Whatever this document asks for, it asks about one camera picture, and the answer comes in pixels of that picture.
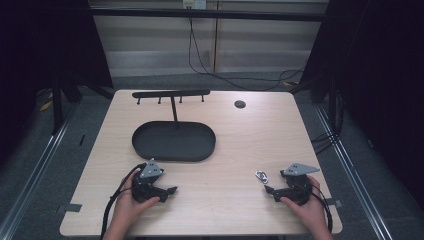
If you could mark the black metal stand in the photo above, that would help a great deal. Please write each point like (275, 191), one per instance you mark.
(57, 103)

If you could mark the person's left hand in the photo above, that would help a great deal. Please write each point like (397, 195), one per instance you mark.
(128, 205)

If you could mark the grey tape strip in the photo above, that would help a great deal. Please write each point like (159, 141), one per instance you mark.
(70, 208)
(334, 202)

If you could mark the white wall socket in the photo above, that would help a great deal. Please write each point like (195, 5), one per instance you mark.
(195, 4)

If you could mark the black horizontal bar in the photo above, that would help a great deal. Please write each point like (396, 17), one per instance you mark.
(206, 14)

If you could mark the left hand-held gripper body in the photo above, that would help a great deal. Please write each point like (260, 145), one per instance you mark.
(146, 191)

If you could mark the yellow item on floor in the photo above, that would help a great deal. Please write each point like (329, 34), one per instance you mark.
(45, 105)

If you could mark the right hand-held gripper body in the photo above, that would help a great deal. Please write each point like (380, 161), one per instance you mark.
(298, 191)

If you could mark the person's right hand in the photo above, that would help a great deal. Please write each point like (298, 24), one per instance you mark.
(313, 211)

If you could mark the black hook rack with tray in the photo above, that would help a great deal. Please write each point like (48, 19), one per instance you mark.
(173, 141)

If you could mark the small black floor strip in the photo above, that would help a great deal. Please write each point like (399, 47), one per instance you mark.
(82, 140)

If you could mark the metal floor rail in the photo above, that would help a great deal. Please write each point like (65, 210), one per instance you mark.
(30, 186)
(353, 173)

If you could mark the dark curtain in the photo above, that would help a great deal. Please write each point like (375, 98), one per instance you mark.
(380, 66)
(40, 50)

